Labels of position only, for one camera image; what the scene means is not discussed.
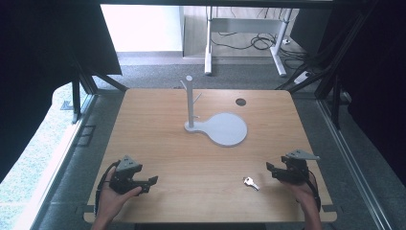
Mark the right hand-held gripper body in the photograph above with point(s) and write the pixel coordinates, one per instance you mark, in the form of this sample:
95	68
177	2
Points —
297	167

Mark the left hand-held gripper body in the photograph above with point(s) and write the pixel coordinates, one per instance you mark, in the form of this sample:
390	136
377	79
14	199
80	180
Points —
126	174

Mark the person's right hand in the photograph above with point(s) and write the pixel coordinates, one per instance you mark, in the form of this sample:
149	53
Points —
301	191

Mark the person's left hand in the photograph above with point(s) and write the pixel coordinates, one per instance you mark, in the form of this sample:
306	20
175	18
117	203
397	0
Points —
111	199

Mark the silver key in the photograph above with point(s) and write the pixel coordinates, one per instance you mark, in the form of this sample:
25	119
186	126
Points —
251	183

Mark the white key stand with pegs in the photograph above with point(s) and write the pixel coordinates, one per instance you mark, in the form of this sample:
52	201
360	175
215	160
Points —
223	129

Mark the white power strip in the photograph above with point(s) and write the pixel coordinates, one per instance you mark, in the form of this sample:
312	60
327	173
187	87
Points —
302	77

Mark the black curtain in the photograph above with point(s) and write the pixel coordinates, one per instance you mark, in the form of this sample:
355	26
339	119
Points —
373	80
32	80

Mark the white cabinet panel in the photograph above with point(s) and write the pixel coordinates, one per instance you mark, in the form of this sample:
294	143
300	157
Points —
142	28

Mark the black metal frame strut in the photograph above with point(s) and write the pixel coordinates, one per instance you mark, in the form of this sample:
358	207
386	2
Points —
328	73
83	83

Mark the white desk frame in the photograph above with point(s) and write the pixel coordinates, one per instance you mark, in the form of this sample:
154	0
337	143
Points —
209	48

